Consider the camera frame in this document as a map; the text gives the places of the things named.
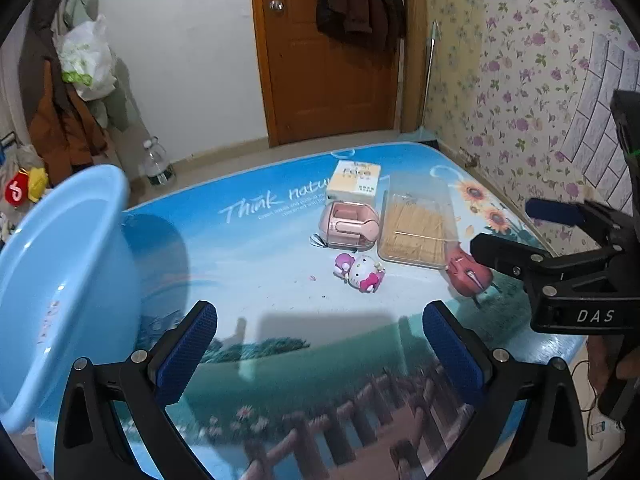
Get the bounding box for white yellow tissue box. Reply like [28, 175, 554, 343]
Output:
[326, 160, 383, 206]

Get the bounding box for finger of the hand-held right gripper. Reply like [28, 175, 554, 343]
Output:
[525, 197, 628, 251]
[470, 232, 608, 291]

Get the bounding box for large clear water bottle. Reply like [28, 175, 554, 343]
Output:
[139, 136, 176, 187]

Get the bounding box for person's right hand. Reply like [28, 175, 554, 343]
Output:
[587, 332, 640, 411]

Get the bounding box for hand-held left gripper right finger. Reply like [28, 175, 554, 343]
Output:
[422, 300, 588, 480]

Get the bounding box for metal broom handle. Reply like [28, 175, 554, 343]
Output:
[417, 20, 442, 133]

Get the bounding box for thin floor cable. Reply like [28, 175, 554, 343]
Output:
[570, 355, 606, 421]

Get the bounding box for pink earbud case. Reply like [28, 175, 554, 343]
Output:
[310, 200, 382, 253]

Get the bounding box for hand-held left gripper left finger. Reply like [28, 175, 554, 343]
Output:
[52, 300, 218, 480]

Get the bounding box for white green plastic bag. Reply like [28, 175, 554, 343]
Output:
[54, 14, 117, 102]

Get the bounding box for light blue plastic basin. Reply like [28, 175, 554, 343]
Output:
[0, 164, 143, 433]

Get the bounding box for dark brown hanging coat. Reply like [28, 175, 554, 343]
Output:
[316, 0, 407, 53]

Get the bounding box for pink white cat figurine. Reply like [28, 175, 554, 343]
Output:
[334, 252, 387, 295]

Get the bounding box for clear toothpick box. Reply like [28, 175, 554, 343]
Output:
[376, 171, 458, 271]

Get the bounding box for pale green hanging garment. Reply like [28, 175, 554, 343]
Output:
[62, 0, 131, 131]

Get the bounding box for brown wooden door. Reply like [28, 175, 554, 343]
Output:
[249, 0, 403, 148]

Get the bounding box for brown orange hanging jacket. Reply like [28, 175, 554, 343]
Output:
[17, 0, 108, 176]

